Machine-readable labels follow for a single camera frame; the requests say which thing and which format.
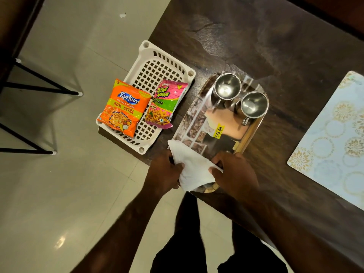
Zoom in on person's left hand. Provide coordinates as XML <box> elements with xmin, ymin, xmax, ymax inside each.
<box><xmin>143</xmin><ymin>150</ymin><xmax>185</xmax><ymax>197</ymax></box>

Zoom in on person's right hand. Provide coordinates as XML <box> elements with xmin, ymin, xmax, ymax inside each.
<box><xmin>208</xmin><ymin>152</ymin><xmax>259</xmax><ymax>203</ymax></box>

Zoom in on white paper napkin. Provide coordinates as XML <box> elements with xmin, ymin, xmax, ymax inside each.
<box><xmin>167</xmin><ymin>139</ymin><xmax>224</xmax><ymax>192</ymax></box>

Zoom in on person's left forearm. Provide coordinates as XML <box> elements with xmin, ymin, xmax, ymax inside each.
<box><xmin>71</xmin><ymin>186</ymin><xmax>165</xmax><ymax>273</ymax></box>

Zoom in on person's right forearm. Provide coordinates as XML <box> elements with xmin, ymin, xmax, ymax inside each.
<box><xmin>242</xmin><ymin>188</ymin><xmax>364</xmax><ymax>273</ymax></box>

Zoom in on shiny steel tray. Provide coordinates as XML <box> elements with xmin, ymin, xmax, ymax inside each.
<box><xmin>172</xmin><ymin>71</ymin><xmax>270</xmax><ymax>194</ymax></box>

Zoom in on pink and green snack packet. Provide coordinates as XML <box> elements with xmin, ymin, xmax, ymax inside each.
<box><xmin>145</xmin><ymin>79</ymin><xmax>189</xmax><ymax>130</ymax></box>

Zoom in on person's black shorts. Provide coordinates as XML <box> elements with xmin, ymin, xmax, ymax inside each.
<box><xmin>150</xmin><ymin>192</ymin><xmax>288</xmax><ymax>273</ymax></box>

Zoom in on small steel cup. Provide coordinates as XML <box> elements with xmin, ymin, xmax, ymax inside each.
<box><xmin>235</xmin><ymin>91</ymin><xmax>269</xmax><ymax>126</ymax></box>
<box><xmin>213</xmin><ymin>73</ymin><xmax>242</xmax><ymax>109</ymax></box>

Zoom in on orange snack packet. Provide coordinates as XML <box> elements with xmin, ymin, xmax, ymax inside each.
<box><xmin>97</xmin><ymin>79</ymin><xmax>152</xmax><ymax>138</ymax></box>

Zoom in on white plastic lattice basket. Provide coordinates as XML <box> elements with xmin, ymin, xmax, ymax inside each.
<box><xmin>96</xmin><ymin>40</ymin><xmax>196</xmax><ymax>155</ymax></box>

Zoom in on pale floral placemat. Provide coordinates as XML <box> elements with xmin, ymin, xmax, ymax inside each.
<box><xmin>287</xmin><ymin>71</ymin><xmax>364</xmax><ymax>211</ymax></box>

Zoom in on black metal stool legs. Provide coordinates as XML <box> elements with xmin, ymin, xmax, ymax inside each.
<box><xmin>0</xmin><ymin>58</ymin><xmax>83</xmax><ymax>155</ymax></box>

